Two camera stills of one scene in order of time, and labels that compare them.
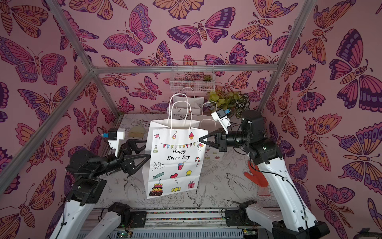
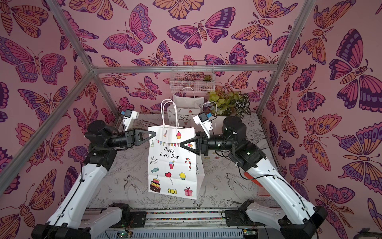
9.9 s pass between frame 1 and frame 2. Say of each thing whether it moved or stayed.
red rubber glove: stayed
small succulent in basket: stayed
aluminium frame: stayed
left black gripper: moved
